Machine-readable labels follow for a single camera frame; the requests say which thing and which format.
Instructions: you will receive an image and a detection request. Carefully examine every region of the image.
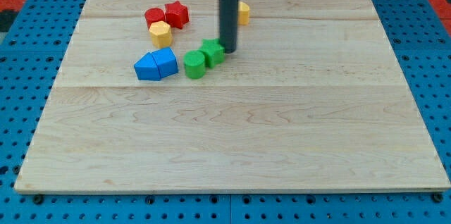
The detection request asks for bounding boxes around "blue pentagon block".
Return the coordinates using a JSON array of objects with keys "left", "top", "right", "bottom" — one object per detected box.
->
[{"left": 152, "top": 47, "right": 178, "bottom": 78}]

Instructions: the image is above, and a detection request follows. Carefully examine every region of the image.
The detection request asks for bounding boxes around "wooden board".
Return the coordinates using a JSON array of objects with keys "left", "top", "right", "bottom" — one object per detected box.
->
[{"left": 14, "top": 0, "right": 450, "bottom": 194}]

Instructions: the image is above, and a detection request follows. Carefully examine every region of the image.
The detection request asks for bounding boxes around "red star block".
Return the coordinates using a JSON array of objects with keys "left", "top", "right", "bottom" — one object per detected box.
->
[{"left": 165, "top": 1, "right": 190, "bottom": 30}]

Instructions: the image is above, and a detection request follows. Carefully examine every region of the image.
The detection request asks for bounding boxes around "red cylinder block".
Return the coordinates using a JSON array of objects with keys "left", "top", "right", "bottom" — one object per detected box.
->
[{"left": 144, "top": 7, "right": 166, "bottom": 28}]

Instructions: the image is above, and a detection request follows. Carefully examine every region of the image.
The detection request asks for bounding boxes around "blue triangular block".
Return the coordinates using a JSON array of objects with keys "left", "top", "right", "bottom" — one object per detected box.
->
[{"left": 134, "top": 52, "right": 161, "bottom": 81}]

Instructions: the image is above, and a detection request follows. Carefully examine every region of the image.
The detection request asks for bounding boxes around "yellow hexagon block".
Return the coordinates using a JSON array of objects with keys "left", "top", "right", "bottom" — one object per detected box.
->
[{"left": 149, "top": 21, "right": 173, "bottom": 49}]

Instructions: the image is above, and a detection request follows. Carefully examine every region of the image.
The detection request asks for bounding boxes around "green cylinder block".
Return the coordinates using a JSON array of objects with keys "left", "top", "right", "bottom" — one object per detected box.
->
[{"left": 183, "top": 50, "right": 206, "bottom": 79}]

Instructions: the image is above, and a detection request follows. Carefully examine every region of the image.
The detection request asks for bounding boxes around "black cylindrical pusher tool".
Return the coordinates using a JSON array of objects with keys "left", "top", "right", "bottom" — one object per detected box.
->
[{"left": 218, "top": 0, "right": 239, "bottom": 54}]

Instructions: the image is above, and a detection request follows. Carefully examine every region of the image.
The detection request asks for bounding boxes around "yellow block behind tool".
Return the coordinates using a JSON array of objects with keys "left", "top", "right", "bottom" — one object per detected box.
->
[{"left": 238, "top": 1, "right": 250, "bottom": 25}]

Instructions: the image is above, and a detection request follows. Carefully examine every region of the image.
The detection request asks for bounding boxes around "green star block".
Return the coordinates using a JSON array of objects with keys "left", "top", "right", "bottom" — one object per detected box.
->
[{"left": 199, "top": 39, "right": 225, "bottom": 68}]

